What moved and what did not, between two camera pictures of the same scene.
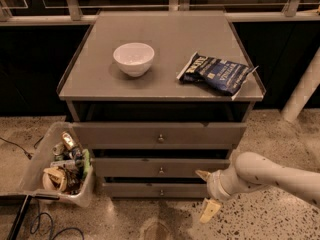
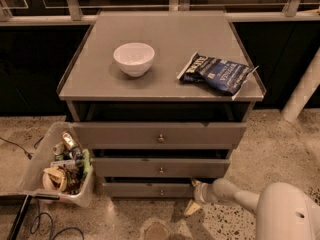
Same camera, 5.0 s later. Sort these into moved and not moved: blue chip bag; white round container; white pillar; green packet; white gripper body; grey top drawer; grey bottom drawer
Moved: white gripper body
Not moved: grey top drawer; blue chip bag; white round container; grey bottom drawer; green packet; white pillar
